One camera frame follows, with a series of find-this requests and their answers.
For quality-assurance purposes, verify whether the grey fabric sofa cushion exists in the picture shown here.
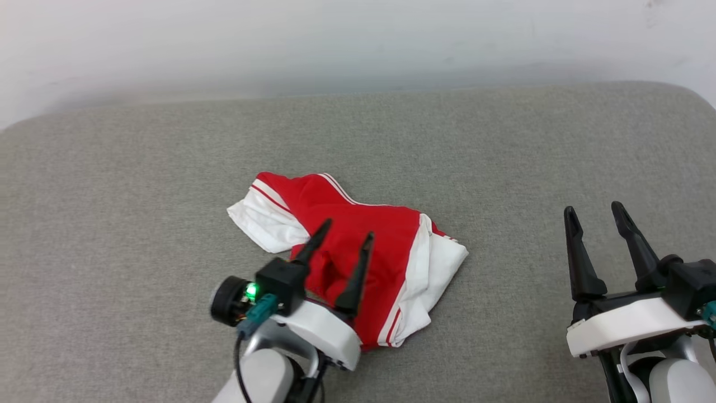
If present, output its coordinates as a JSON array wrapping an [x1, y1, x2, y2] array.
[[0, 81, 716, 403]]

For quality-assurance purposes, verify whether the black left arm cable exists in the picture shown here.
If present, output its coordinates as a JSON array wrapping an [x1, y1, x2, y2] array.
[[234, 335, 253, 403]]

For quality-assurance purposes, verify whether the teal left camera connector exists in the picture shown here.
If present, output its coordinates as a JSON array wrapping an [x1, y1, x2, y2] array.
[[237, 294, 279, 340]]

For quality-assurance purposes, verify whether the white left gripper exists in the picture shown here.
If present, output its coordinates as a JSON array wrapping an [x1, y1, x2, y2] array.
[[273, 219, 375, 372]]

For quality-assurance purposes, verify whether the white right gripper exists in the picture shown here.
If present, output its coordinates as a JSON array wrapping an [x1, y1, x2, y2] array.
[[563, 201, 710, 359]]

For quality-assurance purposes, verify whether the red and white garment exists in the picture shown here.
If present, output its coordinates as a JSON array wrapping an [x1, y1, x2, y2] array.
[[227, 172, 469, 352]]

